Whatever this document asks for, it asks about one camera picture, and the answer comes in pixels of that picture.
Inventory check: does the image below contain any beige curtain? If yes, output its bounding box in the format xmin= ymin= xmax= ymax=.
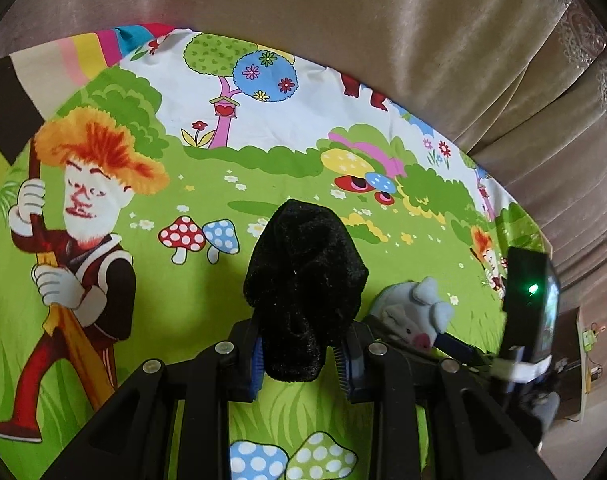
xmin=0 ymin=0 xmax=607 ymax=321

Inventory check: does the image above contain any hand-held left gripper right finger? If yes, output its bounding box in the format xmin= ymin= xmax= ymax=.
xmin=333 ymin=322 xmax=557 ymax=480

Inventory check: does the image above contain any cartoon printed bedsheet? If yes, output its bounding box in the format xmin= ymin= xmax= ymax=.
xmin=0 ymin=22 xmax=554 ymax=480

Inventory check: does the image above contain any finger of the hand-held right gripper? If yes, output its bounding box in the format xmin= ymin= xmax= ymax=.
xmin=437 ymin=330 xmax=500 ymax=377

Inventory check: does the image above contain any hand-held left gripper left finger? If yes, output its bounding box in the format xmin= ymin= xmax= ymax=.
xmin=40 ymin=320 xmax=264 ymax=480

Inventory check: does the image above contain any black velvet cloth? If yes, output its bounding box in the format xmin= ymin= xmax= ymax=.
xmin=242 ymin=199 xmax=370 ymax=383

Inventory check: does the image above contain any grey plush toy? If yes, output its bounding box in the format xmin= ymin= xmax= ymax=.
xmin=371 ymin=276 xmax=455 ymax=351

